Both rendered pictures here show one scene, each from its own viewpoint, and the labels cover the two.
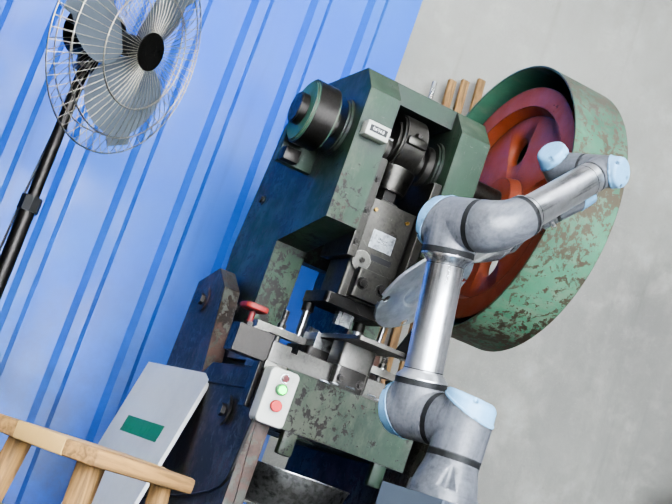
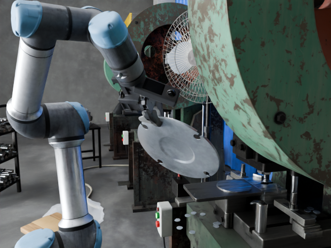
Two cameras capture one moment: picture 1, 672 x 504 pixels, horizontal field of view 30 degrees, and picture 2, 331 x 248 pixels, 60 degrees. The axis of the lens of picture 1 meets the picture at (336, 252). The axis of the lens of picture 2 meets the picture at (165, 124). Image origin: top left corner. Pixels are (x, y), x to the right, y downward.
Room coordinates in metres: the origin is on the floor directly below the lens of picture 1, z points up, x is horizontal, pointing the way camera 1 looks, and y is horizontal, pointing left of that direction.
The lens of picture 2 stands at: (3.15, -1.14, 1.17)
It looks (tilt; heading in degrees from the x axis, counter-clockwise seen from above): 9 degrees down; 97
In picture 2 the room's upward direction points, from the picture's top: straight up
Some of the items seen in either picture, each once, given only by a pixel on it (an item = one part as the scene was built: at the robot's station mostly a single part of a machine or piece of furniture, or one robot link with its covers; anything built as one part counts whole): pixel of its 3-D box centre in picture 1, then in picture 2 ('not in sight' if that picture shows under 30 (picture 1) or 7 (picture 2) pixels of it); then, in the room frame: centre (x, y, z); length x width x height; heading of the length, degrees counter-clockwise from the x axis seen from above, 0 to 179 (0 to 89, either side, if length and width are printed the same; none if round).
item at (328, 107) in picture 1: (318, 126); not in sight; (3.31, 0.16, 1.31); 0.22 x 0.12 x 0.22; 22
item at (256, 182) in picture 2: (333, 348); (263, 189); (3.38, -0.08, 0.76); 0.15 x 0.09 x 0.05; 112
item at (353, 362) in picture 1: (354, 365); (221, 204); (3.22, -0.14, 0.72); 0.25 x 0.14 x 0.14; 22
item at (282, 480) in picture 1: (283, 490); not in sight; (3.38, -0.08, 0.36); 0.34 x 0.34 x 0.10
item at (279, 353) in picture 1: (322, 377); (263, 209); (3.38, -0.08, 0.68); 0.45 x 0.30 x 0.06; 112
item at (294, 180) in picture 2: not in sight; (294, 183); (3.47, -0.13, 0.81); 0.02 x 0.02 x 0.14
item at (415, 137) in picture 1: (392, 175); not in sight; (3.38, -0.08, 1.27); 0.21 x 0.12 x 0.34; 22
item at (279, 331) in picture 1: (277, 327); (241, 174); (3.32, 0.08, 0.76); 0.17 x 0.06 x 0.10; 112
